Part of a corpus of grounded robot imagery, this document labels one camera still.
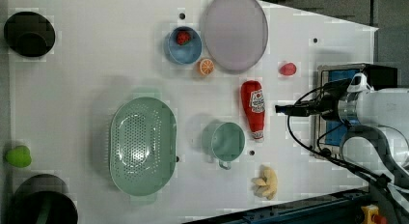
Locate red plush ketchup bottle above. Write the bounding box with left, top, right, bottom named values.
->
left=240, top=80, right=265, bottom=142

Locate lilac round plate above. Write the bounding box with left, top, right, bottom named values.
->
left=204, top=0, right=268, bottom=71

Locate yellow red emergency button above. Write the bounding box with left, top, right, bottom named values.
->
left=361, top=205, right=388, bottom=224

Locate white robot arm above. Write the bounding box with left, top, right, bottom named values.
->
left=275, top=71, right=408, bottom=216

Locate orange slice toy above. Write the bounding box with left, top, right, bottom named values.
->
left=198, top=58, right=215, bottom=76

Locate lower black round fixture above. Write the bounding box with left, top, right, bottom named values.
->
left=8, top=174, right=79, bottom=224

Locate green perforated strainer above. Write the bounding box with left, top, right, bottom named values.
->
left=109, top=97, right=177, bottom=196

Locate red toy strawberry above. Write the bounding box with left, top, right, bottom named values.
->
left=176, top=30, right=192, bottom=45

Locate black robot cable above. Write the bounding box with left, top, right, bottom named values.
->
left=286, top=85, right=389, bottom=186

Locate green mug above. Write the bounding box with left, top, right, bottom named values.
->
left=202, top=121, right=245, bottom=170

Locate silver toaster oven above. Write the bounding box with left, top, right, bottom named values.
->
left=314, top=64, right=398, bottom=157

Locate red toy fruit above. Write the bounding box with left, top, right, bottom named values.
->
left=279, top=63, right=297, bottom=76

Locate yellow toy banana bunch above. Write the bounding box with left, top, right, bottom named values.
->
left=252, top=166, right=278, bottom=200

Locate blue bowl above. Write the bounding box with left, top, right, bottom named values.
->
left=163, top=26, right=203, bottom=65

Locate upper black round fixture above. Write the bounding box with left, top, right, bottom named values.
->
left=3, top=12, right=56, bottom=57

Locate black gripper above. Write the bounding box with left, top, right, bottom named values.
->
left=275, top=79, right=351, bottom=121

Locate green toy pepper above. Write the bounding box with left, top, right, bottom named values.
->
left=6, top=146, right=32, bottom=168

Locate black round fixture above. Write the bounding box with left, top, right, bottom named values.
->
left=8, top=174, right=79, bottom=224
left=3, top=12, right=56, bottom=57

